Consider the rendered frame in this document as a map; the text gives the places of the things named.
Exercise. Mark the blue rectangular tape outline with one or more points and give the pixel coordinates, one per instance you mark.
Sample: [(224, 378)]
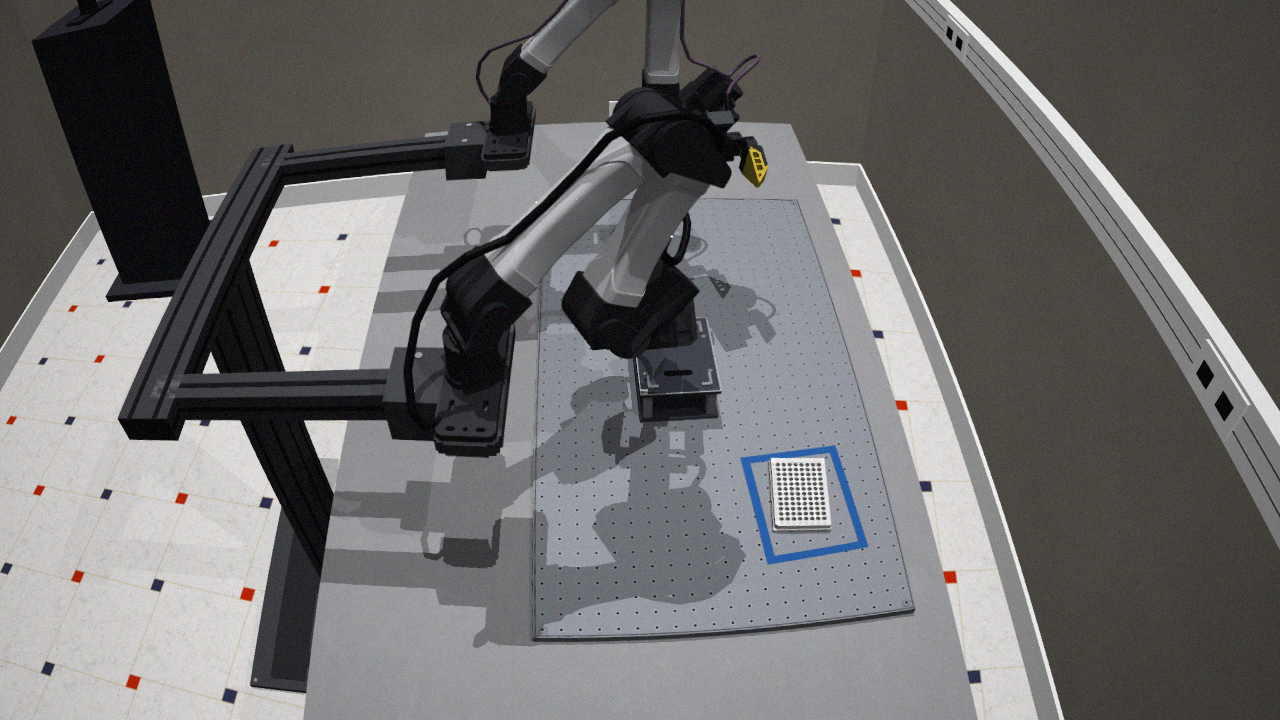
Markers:
[(771, 559)]

